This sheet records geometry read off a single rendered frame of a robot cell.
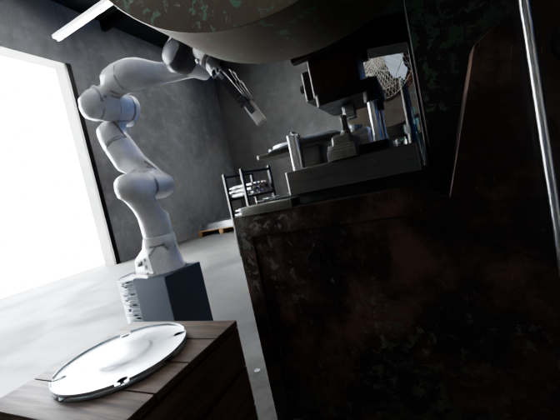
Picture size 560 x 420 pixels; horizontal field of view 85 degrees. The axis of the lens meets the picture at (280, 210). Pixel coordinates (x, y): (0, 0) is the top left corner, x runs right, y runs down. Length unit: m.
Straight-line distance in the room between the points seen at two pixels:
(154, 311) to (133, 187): 0.46
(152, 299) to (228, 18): 0.99
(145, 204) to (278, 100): 7.35
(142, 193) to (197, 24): 0.72
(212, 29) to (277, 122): 7.76
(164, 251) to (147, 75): 0.62
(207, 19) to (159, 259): 0.87
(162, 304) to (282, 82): 7.59
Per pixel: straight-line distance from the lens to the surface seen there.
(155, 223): 1.22
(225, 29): 0.57
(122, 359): 0.85
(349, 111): 0.92
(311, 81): 0.91
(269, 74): 8.62
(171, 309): 1.20
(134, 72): 1.23
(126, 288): 1.95
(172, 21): 0.64
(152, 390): 0.71
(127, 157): 1.28
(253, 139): 8.59
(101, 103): 1.29
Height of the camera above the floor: 0.67
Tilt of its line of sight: 4 degrees down
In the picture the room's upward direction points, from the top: 12 degrees counter-clockwise
